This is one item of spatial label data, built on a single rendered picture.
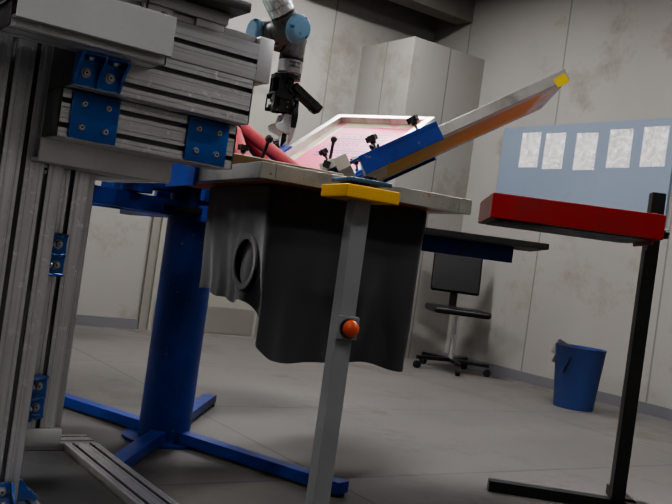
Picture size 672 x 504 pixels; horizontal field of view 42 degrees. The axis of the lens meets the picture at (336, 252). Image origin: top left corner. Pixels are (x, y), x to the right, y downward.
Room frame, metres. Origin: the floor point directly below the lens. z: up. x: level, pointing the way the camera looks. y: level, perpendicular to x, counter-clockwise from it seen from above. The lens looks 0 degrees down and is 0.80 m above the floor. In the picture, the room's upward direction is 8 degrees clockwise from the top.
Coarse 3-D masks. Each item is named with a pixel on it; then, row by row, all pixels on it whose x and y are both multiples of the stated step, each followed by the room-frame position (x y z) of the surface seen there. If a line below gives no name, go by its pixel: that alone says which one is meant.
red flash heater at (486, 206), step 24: (480, 216) 3.45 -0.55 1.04; (504, 216) 3.08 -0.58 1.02; (528, 216) 3.07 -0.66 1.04; (552, 216) 3.07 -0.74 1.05; (576, 216) 3.06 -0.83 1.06; (600, 216) 3.06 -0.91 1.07; (624, 216) 3.05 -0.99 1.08; (648, 216) 3.04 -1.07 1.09; (624, 240) 3.29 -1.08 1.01; (648, 240) 3.11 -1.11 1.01
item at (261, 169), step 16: (208, 176) 2.30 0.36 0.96; (224, 176) 2.18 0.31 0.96; (240, 176) 2.07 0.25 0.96; (256, 176) 1.98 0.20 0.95; (272, 176) 1.97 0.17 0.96; (288, 176) 1.99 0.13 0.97; (304, 176) 2.01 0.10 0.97; (320, 176) 2.03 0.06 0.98; (336, 176) 2.04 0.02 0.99; (400, 192) 2.12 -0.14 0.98; (416, 192) 2.14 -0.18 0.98; (432, 208) 2.18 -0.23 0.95; (448, 208) 2.18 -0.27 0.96; (464, 208) 2.21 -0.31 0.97
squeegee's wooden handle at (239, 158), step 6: (234, 156) 2.54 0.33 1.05; (240, 156) 2.55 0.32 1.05; (246, 156) 2.56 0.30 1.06; (252, 156) 2.57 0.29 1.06; (234, 162) 2.54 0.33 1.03; (240, 162) 2.55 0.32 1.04; (246, 162) 2.56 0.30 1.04; (270, 162) 2.59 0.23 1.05; (276, 162) 2.60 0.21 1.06; (282, 162) 2.61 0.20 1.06; (306, 168) 2.65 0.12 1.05; (312, 168) 2.66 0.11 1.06; (336, 174) 2.69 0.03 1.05; (342, 174) 2.70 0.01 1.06
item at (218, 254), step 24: (216, 192) 2.44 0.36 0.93; (240, 192) 2.26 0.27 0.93; (264, 192) 2.11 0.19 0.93; (216, 216) 2.42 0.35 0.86; (240, 216) 2.25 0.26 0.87; (264, 216) 2.09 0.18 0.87; (216, 240) 2.41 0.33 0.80; (240, 240) 2.21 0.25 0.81; (216, 264) 2.40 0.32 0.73; (240, 264) 2.24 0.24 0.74; (216, 288) 2.39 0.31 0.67; (240, 288) 2.17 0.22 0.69
